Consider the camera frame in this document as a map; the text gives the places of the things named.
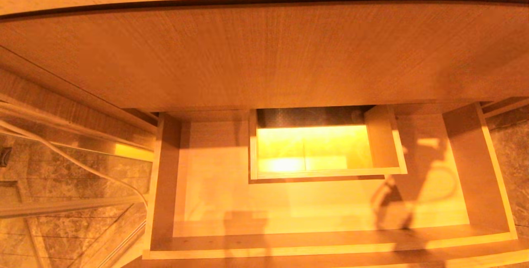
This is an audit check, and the thin white cable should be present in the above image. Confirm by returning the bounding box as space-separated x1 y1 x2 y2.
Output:
0 117 148 206

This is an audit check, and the wooden upper vanity front panel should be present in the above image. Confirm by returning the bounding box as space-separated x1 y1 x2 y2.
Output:
0 1 529 113

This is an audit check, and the glass shower screen pale frame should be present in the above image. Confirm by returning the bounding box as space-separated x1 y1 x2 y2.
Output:
0 100 154 268

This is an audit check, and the wooden vanity side panel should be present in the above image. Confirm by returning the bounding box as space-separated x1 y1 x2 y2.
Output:
0 46 160 151

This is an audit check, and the wooden vanity drawer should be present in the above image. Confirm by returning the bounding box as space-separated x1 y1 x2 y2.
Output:
122 102 529 268

